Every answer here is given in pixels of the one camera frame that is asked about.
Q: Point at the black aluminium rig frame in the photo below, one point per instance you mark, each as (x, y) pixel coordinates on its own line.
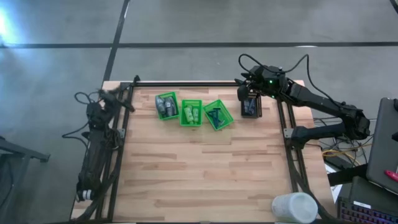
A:
(186, 84)

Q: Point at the green plastic basket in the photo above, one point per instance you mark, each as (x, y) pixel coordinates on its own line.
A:
(169, 117)
(190, 102)
(226, 115)

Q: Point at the dark metal stand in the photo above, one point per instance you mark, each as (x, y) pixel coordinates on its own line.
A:
(25, 152)

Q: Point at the white cylindrical container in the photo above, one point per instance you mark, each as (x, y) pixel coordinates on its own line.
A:
(293, 208)

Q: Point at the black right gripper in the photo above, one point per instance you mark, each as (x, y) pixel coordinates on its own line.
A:
(267, 79)

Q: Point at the black equipment case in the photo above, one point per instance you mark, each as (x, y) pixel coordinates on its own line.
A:
(367, 193)

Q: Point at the white paper sheet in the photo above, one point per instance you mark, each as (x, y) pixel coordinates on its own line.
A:
(336, 191)

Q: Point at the black flat bar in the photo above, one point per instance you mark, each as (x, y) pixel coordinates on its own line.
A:
(345, 175)

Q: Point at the grey laptop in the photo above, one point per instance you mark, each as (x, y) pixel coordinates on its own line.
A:
(382, 146)

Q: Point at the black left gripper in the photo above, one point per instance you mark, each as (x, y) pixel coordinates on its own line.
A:
(109, 99)

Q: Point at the backlit black keyboard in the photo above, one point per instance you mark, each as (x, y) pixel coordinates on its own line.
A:
(360, 214)

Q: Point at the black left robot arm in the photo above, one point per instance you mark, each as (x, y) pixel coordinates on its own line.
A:
(93, 161)

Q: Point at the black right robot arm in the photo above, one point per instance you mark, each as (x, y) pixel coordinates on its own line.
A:
(311, 96)

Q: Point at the black plastic basket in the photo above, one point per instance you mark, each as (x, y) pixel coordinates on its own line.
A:
(252, 115)

